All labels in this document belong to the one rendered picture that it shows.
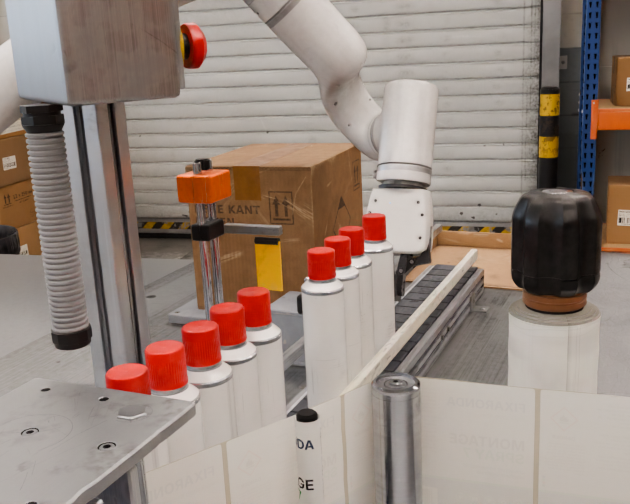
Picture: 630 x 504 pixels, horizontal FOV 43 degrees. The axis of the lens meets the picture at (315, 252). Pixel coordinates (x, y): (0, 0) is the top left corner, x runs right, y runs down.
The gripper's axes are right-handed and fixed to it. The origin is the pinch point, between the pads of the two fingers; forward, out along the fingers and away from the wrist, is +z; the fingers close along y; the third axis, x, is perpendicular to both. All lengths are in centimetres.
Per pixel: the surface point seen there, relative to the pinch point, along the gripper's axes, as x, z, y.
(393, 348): -10.9, 8.6, 4.1
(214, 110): 345, -120, -246
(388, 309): -8.9, 3.4, 2.3
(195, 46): -62, -17, 1
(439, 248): 68, -12, -11
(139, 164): 350, -83, -306
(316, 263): -31.5, -1.2, 0.3
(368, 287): -18.1, 0.8, 2.2
